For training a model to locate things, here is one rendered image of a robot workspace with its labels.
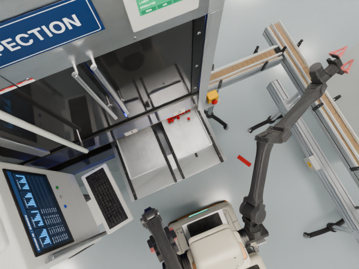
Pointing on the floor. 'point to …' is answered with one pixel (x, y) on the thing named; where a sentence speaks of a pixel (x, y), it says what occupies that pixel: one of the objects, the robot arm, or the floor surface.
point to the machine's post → (209, 48)
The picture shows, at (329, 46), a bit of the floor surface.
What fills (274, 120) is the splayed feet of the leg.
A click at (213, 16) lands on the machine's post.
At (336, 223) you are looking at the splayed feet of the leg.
